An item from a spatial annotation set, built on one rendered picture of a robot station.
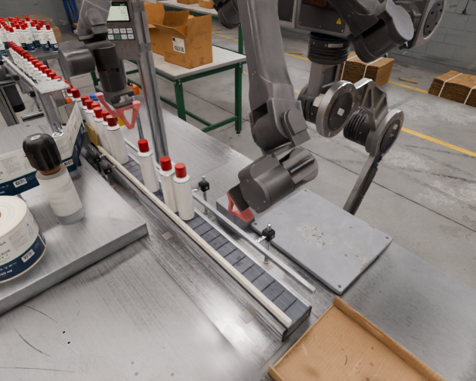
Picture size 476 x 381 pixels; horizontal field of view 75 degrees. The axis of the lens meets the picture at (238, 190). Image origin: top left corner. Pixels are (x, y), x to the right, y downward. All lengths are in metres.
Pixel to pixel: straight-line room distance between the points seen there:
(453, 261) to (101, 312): 2.10
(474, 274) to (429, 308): 1.45
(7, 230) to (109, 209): 0.32
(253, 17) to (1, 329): 0.93
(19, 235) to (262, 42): 0.78
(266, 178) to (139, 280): 0.63
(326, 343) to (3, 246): 0.85
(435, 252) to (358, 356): 1.67
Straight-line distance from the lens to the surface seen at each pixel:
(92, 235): 1.09
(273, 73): 0.52
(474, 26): 5.99
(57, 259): 1.06
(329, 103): 1.10
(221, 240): 0.97
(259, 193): 0.45
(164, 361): 0.85
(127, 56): 1.20
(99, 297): 0.99
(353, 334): 0.90
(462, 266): 2.47
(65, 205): 1.11
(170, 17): 3.09
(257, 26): 0.55
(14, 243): 1.01
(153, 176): 1.14
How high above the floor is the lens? 1.60
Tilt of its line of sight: 39 degrees down
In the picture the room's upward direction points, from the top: straight up
